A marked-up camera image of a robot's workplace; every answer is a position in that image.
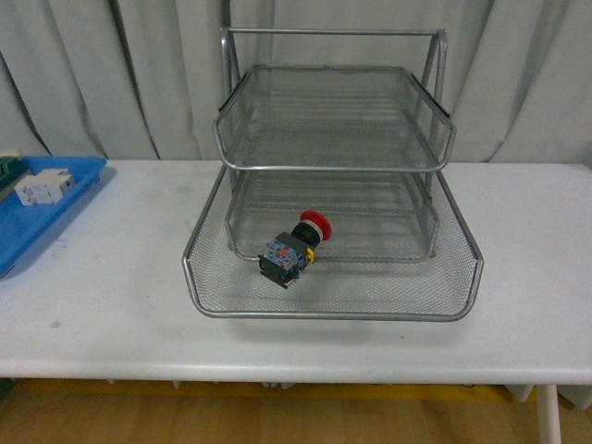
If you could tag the red emergency stop button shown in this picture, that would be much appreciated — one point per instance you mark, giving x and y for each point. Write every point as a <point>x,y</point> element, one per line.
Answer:
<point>288,254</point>

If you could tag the silver mesh rack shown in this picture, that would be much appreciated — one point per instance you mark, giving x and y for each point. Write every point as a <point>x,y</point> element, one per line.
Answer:
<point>366,147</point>

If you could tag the white curtain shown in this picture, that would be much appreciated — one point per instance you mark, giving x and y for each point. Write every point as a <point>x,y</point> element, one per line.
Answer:
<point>142,79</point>

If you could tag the white circuit breaker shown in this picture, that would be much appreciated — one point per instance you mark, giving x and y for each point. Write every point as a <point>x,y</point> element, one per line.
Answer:
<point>50,186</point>

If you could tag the blue plastic tray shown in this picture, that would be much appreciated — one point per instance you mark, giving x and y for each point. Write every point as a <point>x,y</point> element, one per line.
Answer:
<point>22,226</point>

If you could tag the white table leg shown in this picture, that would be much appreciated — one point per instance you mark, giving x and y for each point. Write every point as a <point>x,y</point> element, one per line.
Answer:
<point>548,414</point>

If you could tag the green knife switch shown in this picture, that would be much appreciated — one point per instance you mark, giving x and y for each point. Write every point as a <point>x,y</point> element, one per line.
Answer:
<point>13,169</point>

